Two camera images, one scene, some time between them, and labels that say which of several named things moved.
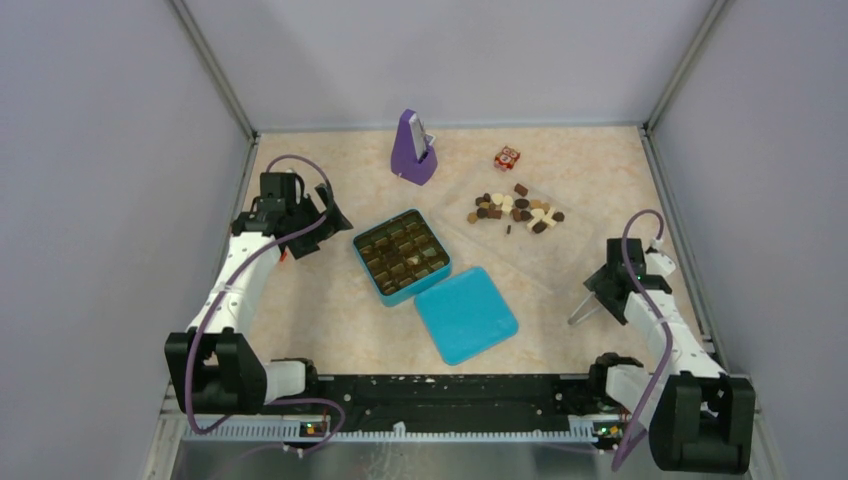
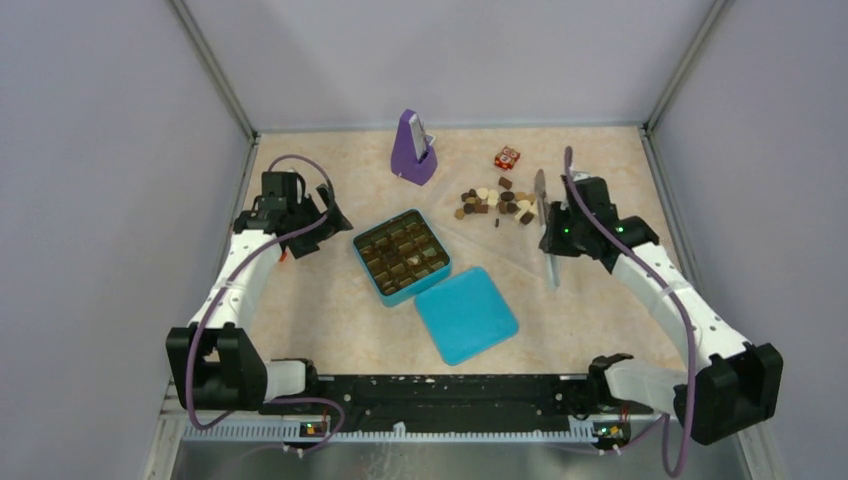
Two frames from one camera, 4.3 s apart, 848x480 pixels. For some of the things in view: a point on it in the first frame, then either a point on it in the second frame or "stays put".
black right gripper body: (598, 283) to (564, 236)
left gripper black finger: (337, 220) stays put
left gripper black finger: (307, 242) stays put
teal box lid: (465, 315) stays put
